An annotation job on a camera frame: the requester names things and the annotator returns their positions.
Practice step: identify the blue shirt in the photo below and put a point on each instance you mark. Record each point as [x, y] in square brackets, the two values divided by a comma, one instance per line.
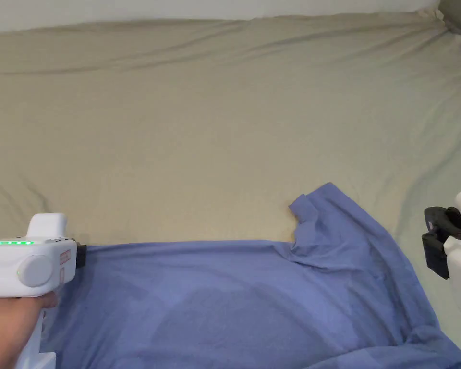
[253, 307]

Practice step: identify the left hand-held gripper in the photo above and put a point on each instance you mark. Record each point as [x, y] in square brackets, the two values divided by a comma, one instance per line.
[30, 265]

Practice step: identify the bed with beige sheet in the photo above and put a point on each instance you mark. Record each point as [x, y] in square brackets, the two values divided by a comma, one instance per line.
[199, 134]

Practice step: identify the person's left hand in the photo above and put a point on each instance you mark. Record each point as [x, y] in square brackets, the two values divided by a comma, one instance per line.
[7, 326]

